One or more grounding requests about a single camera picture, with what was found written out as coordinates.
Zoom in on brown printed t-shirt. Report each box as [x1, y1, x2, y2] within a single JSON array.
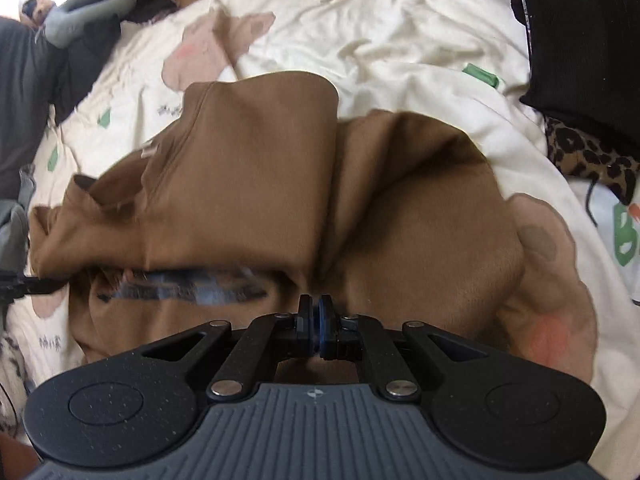
[[30, 72, 524, 361]]

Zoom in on black knit garment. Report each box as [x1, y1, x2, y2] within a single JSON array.
[[511, 0, 639, 155]]

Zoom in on small brown plush toy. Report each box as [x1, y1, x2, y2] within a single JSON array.
[[20, 0, 55, 28]]

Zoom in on black clothes pile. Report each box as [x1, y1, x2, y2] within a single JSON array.
[[52, 0, 178, 126]]

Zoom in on grey garment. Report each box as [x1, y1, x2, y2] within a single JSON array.
[[0, 164, 36, 273]]

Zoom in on cream bear print duvet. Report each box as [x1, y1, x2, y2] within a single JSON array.
[[32, 0, 639, 479]]

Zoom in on grey neck pillow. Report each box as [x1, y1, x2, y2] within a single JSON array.
[[42, 0, 137, 49]]

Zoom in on dark grey pillow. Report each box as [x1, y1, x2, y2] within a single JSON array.
[[0, 18, 66, 200]]

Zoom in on leopard print cloth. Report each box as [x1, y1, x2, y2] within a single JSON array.
[[544, 117, 639, 205]]

